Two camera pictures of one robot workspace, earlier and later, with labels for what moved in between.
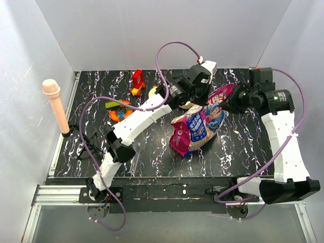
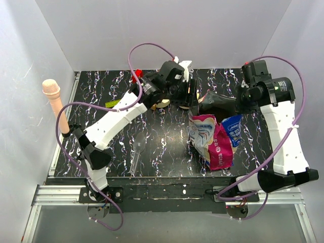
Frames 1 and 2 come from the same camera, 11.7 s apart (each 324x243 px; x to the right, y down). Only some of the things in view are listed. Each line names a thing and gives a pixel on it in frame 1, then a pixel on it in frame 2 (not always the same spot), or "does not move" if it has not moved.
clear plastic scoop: x=139 y=145 does not move
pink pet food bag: x=195 y=128 -> x=214 y=143
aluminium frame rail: x=45 y=193 does not move
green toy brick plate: x=113 y=104 does not move
